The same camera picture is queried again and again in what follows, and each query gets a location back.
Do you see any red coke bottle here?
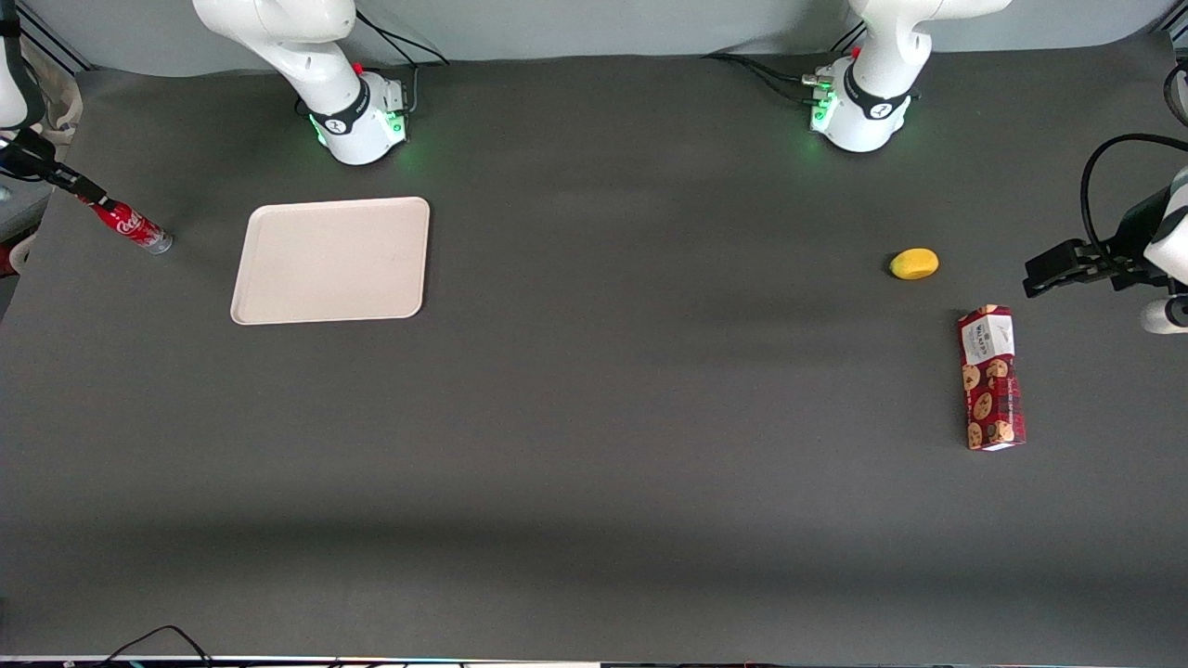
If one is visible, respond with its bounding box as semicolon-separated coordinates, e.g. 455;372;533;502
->
91;197;174;255

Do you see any dark grey table mat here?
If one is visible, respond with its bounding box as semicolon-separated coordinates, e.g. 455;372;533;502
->
0;33;1188;664

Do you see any cream plastic tray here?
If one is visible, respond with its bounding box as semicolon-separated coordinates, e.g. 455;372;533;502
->
229;196;432;327

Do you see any yellow lemon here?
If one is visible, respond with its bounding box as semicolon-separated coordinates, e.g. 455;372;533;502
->
889;248;940;280

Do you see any red cookie box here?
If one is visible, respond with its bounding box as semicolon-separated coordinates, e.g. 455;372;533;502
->
957;304;1028;452

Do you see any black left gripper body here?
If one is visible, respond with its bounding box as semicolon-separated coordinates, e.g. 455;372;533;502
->
1098;186;1173;291

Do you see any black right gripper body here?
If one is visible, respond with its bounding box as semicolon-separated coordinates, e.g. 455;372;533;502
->
0;128;62;184

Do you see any beige cloth bag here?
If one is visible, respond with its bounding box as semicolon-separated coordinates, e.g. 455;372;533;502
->
19;42;85;142

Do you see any black looped cable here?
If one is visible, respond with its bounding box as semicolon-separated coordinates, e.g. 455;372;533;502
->
1079;133;1188;265

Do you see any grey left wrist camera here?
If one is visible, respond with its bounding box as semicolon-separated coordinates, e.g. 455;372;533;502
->
1140;295;1188;336

